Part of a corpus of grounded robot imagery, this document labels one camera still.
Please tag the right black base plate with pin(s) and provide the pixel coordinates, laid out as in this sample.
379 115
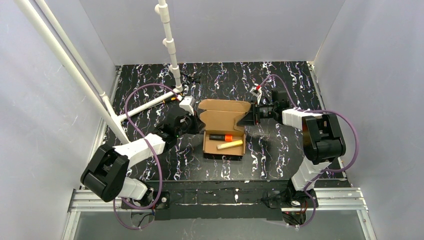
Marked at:
276 199

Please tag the orange black marker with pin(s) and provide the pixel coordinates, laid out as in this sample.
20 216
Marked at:
221 137

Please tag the aluminium rail frame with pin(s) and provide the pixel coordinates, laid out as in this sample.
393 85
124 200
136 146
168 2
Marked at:
220 199

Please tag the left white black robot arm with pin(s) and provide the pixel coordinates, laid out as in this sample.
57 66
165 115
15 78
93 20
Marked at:
106 172

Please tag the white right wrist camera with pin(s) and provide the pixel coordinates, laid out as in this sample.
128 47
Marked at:
256 91

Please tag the black pliers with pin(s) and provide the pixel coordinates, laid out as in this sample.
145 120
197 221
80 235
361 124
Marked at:
190 79

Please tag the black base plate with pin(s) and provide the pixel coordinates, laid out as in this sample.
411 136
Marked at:
159 200
276 199

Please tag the brown cardboard box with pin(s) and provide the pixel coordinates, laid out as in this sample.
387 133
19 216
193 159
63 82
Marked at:
220 118

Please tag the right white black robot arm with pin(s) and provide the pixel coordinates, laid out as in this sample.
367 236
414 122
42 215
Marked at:
322 139

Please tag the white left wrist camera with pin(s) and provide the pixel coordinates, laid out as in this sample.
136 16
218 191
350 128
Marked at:
187 104

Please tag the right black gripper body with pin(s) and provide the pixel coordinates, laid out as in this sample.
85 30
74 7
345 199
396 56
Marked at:
253 113

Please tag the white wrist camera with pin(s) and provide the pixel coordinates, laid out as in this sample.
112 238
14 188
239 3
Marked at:
187 104
256 91

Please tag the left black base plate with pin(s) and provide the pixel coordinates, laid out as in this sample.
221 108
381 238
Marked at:
159 200

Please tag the yellow marker pen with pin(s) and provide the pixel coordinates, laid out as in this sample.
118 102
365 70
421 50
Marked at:
230 144

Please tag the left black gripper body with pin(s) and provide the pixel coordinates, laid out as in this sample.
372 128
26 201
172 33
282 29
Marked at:
191 123

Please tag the white PVC pipe frame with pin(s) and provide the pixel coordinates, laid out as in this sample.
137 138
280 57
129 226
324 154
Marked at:
68 31

